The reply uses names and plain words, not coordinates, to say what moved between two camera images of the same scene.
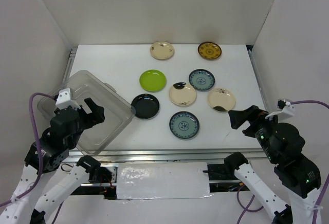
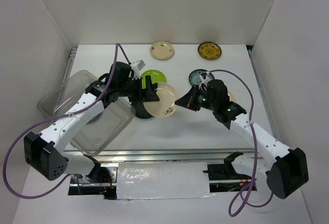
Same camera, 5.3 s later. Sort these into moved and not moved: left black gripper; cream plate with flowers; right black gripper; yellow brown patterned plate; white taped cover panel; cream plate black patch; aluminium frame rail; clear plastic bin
Moved: cream plate black patch; left black gripper; right black gripper
Not moved: clear plastic bin; yellow brown patterned plate; white taped cover panel; cream plate with flowers; aluminium frame rail
